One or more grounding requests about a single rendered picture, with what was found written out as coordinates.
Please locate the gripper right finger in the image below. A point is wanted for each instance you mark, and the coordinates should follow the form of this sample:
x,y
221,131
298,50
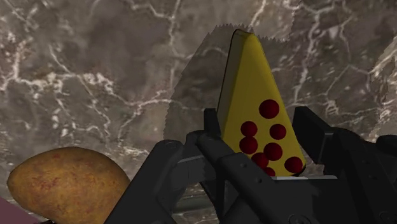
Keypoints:
x,y
347,161

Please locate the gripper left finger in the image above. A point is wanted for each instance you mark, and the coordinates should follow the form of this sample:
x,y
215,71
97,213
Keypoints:
x,y
173,183

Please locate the yellow pizza slice toy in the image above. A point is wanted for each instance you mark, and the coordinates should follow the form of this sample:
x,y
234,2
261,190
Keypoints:
x,y
251,102

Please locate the brown potato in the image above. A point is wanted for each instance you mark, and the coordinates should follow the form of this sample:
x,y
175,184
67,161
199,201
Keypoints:
x,y
66,186

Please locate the pink flat object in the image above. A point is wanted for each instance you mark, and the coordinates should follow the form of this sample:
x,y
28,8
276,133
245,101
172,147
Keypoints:
x,y
12,214

